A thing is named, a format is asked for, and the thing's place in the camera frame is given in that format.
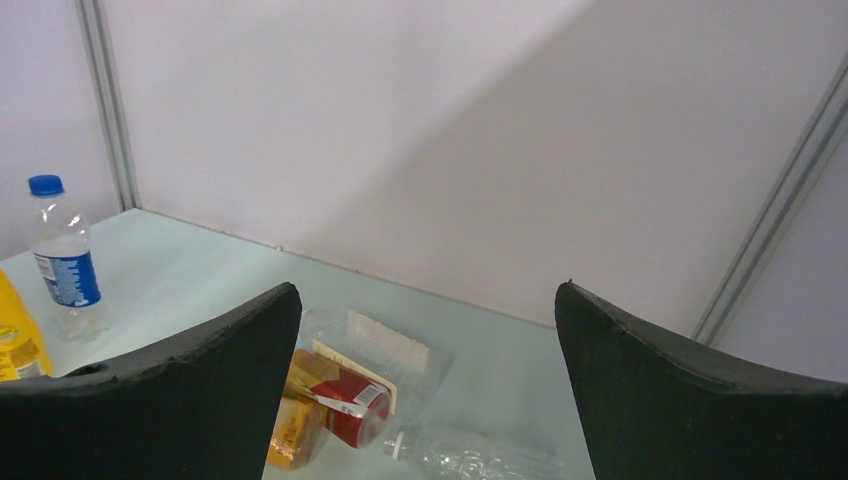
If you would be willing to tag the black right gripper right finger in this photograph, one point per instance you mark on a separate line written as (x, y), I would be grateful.
(654, 404)

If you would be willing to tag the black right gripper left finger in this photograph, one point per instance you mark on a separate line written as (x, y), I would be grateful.
(200, 404)

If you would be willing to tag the yellow label bottle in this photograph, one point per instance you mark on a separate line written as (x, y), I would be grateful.
(23, 350)

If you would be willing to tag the crushed blue label bottle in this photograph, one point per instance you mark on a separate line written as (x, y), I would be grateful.
(59, 239)

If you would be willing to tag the solid blue cap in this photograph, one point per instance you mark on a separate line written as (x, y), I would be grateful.
(45, 185)

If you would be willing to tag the orange navy label bottle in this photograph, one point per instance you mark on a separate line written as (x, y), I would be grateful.
(297, 428)

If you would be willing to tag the red gold label bottle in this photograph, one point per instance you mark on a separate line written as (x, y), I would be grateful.
(353, 407)

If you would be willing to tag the clear bottle far back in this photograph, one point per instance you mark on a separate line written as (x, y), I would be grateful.
(411, 370)

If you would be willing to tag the clear bottle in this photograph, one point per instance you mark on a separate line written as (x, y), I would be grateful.
(439, 452)
(411, 370)

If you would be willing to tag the clear bottle upper right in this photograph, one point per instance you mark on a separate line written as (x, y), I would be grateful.
(439, 452)

